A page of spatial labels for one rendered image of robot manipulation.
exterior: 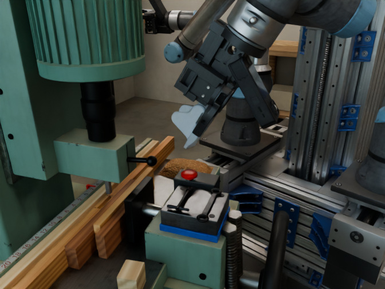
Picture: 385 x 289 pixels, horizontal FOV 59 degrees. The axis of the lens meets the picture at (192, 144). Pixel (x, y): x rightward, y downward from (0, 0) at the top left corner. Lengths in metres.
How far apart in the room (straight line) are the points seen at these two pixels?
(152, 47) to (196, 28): 3.22
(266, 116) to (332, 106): 0.64
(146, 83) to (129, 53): 4.03
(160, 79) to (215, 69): 3.94
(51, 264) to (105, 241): 0.09
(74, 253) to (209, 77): 0.36
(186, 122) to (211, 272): 0.25
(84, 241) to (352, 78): 0.93
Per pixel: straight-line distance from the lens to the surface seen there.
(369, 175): 1.06
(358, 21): 0.56
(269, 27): 0.48
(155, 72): 4.47
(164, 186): 0.81
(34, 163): 0.69
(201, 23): 1.22
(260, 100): 0.51
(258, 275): 0.71
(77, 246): 0.61
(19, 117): 0.66
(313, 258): 1.27
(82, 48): 0.53
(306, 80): 1.15
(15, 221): 0.80
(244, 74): 0.50
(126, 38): 0.55
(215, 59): 0.52
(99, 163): 0.64
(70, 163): 0.68
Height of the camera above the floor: 1.32
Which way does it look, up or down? 25 degrees down
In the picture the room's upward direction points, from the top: straight up
